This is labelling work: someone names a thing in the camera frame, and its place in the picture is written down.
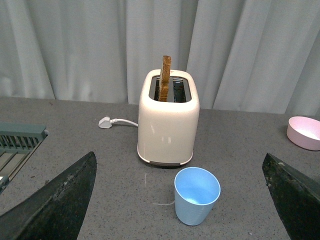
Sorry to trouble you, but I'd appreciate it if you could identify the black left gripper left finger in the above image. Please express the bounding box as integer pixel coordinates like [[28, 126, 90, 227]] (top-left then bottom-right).
[[0, 151, 97, 240]]

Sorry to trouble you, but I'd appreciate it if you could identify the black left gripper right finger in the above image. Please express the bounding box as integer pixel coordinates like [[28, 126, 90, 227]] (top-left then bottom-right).
[[262, 153, 320, 240]]

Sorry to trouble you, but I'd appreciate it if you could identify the blue plastic cup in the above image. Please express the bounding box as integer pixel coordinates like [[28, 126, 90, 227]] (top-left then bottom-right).
[[174, 167, 221, 226]]

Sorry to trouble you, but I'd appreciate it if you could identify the pink plastic bowl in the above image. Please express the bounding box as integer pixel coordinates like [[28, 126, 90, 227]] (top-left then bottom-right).
[[286, 116, 320, 151]]

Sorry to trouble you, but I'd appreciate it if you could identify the green dish rack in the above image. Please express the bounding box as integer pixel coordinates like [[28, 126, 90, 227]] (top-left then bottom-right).
[[0, 122, 48, 192]]

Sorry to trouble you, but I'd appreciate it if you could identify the white power plug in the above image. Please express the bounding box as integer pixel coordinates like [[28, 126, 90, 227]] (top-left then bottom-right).
[[98, 116, 112, 129]]

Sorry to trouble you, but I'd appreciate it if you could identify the cream two-slot toaster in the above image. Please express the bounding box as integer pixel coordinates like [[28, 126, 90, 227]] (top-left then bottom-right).
[[137, 69, 200, 166]]

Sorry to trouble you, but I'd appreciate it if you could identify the grey-white curtain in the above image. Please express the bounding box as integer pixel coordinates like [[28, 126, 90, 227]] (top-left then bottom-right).
[[0, 0, 320, 116]]

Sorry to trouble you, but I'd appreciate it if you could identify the brown toast slice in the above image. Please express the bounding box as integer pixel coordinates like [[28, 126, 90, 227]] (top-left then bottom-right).
[[158, 55, 172, 102]]

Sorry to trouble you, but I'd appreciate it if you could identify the white power cable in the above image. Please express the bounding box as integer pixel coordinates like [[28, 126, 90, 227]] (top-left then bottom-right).
[[109, 118, 139, 127]]

